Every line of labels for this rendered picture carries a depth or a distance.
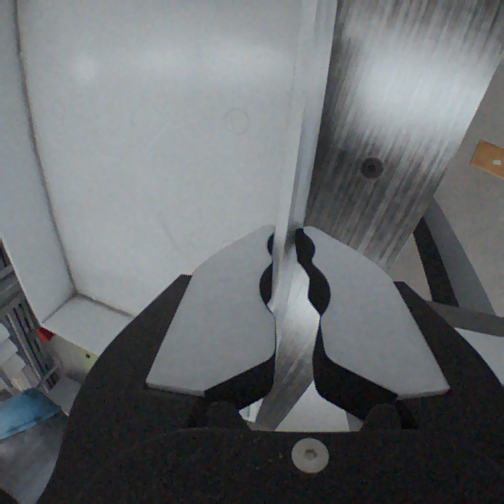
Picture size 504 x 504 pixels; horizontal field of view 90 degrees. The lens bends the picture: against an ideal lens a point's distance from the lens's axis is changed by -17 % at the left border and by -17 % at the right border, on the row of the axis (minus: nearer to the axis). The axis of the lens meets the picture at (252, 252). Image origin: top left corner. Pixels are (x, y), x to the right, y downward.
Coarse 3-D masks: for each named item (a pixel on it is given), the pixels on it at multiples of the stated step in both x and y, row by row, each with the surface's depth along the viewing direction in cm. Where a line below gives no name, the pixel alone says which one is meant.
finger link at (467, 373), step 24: (408, 288) 8; (432, 312) 7; (432, 336) 7; (456, 336) 7; (456, 360) 6; (480, 360) 6; (456, 384) 6; (480, 384) 5; (408, 408) 5; (432, 408) 5; (456, 408) 5; (480, 408) 5; (456, 432) 5; (480, 432) 5
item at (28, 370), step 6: (6, 318) 55; (6, 324) 57; (12, 330) 58; (12, 336) 60; (18, 342) 61; (24, 354) 64; (24, 366) 70; (30, 366) 67; (24, 372) 73; (30, 372) 70; (30, 378) 74; (36, 378) 71; (30, 384) 78; (42, 390) 76
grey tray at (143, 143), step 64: (0, 0) 12; (64, 0) 12; (128, 0) 12; (192, 0) 11; (256, 0) 10; (320, 0) 7; (0, 64) 14; (64, 64) 15; (128, 64) 14; (192, 64) 13; (256, 64) 12; (320, 64) 9; (0, 128) 16; (64, 128) 17; (128, 128) 16; (192, 128) 14; (256, 128) 13; (0, 192) 17; (64, 192) 20; (128, 192) 18; (192, 192) 16; (256, 192) 15; (64, 256) 24; (128, 256) 21; (192, 256) 19; (64, 320) 24; (128, 320) 24
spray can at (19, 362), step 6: (18, 354) 65; (12, 360) 63; (18, 360) 64; (24, 360) 65; (6, 366) 61; (12, 366) 62; (18, 366) 64; (6, 372) 60; (12, 372) 62; (0, 378) 59; (12, 378) 62; (0, 384) 58; (0, 390) 59
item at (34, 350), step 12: (0, 240) 47; (0, 252) 48; (0, 264) 48; (24, 300) 57; (12, 312) 55; (24, 312) 59; (12, 324) 56; (24, 324) 59; (24, 336) 60; (24, 348) 62; (36, 348) 65; (36, 360) 67; (48, 360) 72; (36, 372) 69; (48, 384) 74
